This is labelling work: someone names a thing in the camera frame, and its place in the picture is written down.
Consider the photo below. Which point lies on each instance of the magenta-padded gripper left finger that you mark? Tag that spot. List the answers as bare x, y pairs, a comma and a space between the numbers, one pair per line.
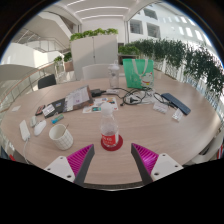
58, 168

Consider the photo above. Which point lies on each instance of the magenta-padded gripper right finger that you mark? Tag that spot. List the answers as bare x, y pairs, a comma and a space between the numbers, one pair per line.
165, 166

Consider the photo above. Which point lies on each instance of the clear red-labelled water bottle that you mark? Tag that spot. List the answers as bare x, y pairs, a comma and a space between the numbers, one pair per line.
109, 138

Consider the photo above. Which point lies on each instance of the white grid-patterned mug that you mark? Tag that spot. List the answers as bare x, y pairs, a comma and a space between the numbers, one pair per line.
62, 140

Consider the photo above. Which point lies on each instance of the gold stirring spoon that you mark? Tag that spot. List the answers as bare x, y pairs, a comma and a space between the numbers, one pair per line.
66, 129

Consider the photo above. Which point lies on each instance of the white computer mouse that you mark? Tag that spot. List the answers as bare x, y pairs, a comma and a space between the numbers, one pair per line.
40, 127

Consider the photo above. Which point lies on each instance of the white chair with purple seat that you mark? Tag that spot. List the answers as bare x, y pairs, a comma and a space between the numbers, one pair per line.
210, 151

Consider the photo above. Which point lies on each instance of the flat round red coaster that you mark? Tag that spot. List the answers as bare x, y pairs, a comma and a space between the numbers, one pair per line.
119, 144

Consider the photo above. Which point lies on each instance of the white power strip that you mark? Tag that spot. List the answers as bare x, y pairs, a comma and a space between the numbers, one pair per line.
24, 130

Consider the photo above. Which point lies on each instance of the small white case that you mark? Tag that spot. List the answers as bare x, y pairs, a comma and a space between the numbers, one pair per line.
33, 121

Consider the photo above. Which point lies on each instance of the small clear plastic packet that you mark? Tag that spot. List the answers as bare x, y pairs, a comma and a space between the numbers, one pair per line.
177, 115

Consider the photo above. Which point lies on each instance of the red and black chair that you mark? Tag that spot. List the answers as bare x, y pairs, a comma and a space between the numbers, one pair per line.
221, 151
5, 154

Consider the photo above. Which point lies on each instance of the white rectangular packet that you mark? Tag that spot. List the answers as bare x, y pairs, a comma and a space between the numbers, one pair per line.
160, 107

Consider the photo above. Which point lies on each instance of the small dark red device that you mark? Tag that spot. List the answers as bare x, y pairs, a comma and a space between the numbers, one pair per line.
40, 110

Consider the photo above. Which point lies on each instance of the dark blue flat case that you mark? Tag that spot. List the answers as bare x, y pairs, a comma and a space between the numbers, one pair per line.
176, 103

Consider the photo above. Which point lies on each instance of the colourful sticker sheet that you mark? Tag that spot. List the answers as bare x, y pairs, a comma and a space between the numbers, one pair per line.
95, 107

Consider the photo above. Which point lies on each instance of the white paper card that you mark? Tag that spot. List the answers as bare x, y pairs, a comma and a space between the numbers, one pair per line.
16, 108

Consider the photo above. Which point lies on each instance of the black power adapter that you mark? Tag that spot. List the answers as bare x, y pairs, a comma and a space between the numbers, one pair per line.
98, 92

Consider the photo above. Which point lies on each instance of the green tote bag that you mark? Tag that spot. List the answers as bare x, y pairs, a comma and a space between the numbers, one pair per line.
133, 73

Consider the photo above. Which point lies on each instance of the white chair with plain backrest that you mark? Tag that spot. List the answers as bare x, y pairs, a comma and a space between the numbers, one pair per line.
95, 71

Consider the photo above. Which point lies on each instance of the row of green hedge plants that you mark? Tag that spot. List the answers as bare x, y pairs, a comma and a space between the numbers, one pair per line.
190, 61

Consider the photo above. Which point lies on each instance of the small potted green plant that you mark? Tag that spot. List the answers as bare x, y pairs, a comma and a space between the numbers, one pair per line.
58, 59

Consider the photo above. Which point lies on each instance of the white cabinet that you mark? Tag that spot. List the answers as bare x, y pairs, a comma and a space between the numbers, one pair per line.
93, 55

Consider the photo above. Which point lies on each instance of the green plants on wooden stand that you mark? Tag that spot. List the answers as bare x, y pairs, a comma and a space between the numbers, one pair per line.
128, 50

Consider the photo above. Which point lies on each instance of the green plants atop cabinet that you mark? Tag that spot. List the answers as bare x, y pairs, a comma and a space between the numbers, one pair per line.
93, 33

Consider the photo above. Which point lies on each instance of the ceiling light strips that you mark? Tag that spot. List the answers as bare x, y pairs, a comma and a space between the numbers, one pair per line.
101, 8

